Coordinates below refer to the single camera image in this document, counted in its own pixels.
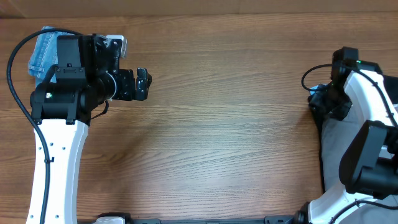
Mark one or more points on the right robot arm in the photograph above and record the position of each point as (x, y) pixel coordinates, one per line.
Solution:
(368, 168)

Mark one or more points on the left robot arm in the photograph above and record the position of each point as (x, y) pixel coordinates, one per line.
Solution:
(85, 75)

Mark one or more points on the folded blue denim jeans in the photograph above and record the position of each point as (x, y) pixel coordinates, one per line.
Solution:
(44, 55)

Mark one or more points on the light blue cloth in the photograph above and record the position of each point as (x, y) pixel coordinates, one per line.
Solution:
(320, 87)

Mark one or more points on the grey cotton shorts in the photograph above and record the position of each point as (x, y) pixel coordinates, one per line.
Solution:
(336, 137)

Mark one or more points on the black garment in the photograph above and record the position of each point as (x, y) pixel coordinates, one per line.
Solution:
(331, 103)

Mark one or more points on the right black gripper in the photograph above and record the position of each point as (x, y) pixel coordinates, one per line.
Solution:
(339, 113)

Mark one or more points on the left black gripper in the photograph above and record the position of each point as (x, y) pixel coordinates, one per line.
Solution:
(127, 93)

